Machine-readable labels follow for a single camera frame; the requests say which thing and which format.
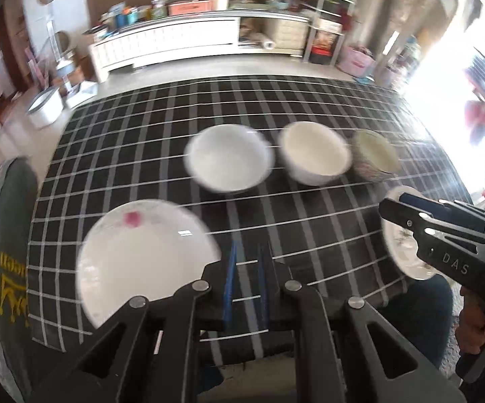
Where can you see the grey cloth with yellow print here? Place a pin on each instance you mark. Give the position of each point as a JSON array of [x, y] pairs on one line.
[[3, 226]]

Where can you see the red and pink cloth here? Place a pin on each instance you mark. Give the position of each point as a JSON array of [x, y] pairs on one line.
[[477, 119]]

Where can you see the pink box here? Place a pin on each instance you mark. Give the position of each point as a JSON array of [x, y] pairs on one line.
[[190, 7]]

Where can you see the metal shelf rack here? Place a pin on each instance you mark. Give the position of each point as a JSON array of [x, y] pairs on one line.
[[328, 21]]

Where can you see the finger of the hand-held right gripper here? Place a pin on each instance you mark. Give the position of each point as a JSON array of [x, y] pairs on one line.
[[398, 214], [448, 210]]

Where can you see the long white cabinet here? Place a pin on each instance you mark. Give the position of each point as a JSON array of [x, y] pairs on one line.
[[175, 40]]

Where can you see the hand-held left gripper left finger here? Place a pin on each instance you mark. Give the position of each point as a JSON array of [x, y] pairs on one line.
[[230, 285]]

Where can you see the black checked tablecloth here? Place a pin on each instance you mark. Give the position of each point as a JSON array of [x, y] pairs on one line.
[[141, 134]]

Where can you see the person's leg in jeans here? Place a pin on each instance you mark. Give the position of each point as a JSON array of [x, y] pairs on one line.
[[419, 315]]

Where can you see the patterned bowl with dark rim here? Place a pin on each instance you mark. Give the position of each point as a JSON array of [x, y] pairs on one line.
[[374, 157]]

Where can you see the large white bowl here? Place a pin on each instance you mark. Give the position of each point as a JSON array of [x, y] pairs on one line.
[[230, 159]]

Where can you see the white plate with pink flower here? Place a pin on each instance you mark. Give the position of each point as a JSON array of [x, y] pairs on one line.
[[141, 256]]

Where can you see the pink bag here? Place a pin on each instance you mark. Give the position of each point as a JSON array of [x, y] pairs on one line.
[[355, 62]]

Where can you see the white paper roll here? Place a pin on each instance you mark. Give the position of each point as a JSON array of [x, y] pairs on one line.
[[263, 42]]

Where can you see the white chair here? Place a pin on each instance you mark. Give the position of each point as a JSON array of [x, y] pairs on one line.
[[419, 29]]

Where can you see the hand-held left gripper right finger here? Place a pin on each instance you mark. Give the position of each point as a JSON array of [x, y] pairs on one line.
[[264, 289]]

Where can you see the white plastic bin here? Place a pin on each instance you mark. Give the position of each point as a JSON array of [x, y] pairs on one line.
[[45, 107]]

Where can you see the white plate with cartoon print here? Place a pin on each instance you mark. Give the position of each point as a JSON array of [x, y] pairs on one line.
[[402, 247]]

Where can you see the cream white bowl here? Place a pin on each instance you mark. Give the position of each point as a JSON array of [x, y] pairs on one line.
[[314, 153]]

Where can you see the person's right hand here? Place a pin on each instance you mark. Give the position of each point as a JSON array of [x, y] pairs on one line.
[[471, 315]]

